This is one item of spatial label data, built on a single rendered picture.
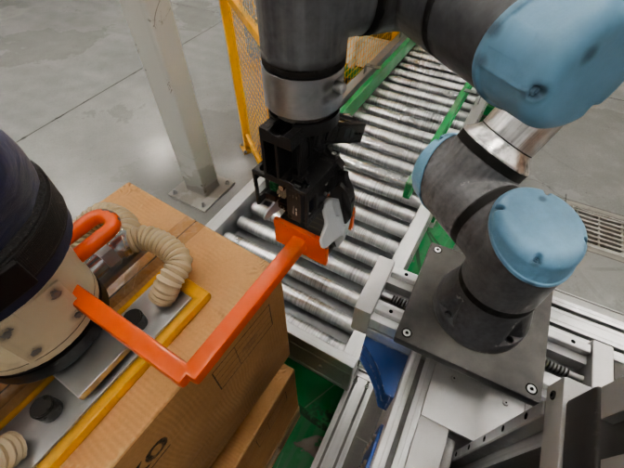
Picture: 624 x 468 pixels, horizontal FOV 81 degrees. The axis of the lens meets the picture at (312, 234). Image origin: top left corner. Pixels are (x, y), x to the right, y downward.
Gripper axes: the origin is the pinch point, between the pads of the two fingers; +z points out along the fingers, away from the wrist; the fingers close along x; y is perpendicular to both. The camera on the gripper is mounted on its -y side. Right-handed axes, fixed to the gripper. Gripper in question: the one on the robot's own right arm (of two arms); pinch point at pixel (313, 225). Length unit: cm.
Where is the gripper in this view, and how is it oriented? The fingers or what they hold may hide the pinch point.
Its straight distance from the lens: 52.1
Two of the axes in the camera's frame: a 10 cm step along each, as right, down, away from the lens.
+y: -5.3, 6.5, -5.5
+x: 8.5, 4.1, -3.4
